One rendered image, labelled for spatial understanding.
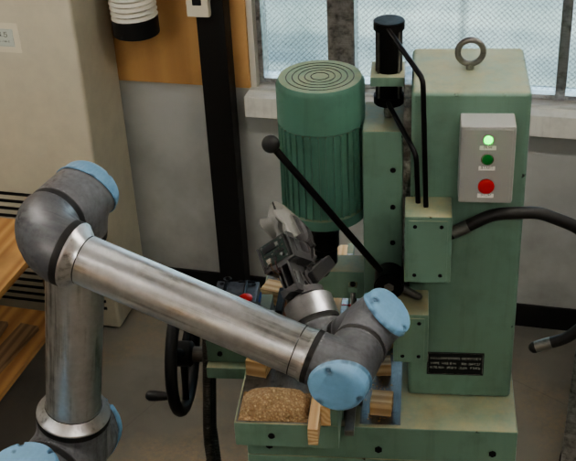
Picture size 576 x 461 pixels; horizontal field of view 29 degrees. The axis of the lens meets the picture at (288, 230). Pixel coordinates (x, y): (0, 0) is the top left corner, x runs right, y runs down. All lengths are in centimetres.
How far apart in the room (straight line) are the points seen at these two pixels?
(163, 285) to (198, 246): 236
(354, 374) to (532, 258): 224
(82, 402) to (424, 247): 74
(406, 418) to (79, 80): 174
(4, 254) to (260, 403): 157
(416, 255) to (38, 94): 188
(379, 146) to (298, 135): 16
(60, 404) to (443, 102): 95
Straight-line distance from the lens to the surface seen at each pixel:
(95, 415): 228
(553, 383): 379
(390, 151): 216
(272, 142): 208
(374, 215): 224
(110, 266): 181
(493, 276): 227
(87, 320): 210
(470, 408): 242
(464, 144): 205
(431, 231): 211
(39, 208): 188
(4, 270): 354
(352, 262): 239
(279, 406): 223
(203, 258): 416
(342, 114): 213
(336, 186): 219
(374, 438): 239
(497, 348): 237
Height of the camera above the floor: 237
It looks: 31 degrees down
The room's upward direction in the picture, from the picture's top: 3 degrees counter-clockwise
